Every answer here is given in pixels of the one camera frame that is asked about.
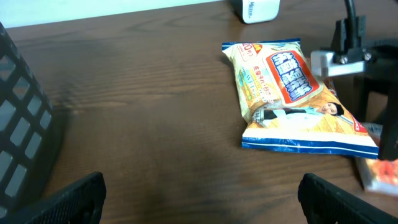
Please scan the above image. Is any brown chocolate bar wrapper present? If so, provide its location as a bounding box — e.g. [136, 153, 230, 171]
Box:
[323, 78, 338, 98]

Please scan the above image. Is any grey plastic shopping basket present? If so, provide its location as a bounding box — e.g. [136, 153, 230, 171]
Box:
[1, 27, 61, 218]

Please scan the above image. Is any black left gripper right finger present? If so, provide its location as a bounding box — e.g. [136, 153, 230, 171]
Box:
[298, 173, 397, 224]

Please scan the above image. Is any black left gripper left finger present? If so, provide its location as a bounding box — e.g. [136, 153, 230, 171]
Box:
[1, 172, 106, 224]

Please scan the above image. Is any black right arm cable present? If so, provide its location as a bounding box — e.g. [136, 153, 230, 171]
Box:
[343, 0, 358, 50]

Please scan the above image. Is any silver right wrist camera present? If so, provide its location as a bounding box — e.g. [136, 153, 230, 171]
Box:
[310, 50, 365, 78]

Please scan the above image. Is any orange tissue pack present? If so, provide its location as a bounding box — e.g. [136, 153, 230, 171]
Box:
[355, 157, 397, 196]

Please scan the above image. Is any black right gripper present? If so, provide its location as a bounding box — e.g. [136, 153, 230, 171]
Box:
[330, 16, 397, 161]

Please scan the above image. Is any yellow snack bag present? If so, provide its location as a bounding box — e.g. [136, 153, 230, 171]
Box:
[222, 39, 379, 159]

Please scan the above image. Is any white barcode scanner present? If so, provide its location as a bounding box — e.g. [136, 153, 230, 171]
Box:
[229, 0, 280, 24]

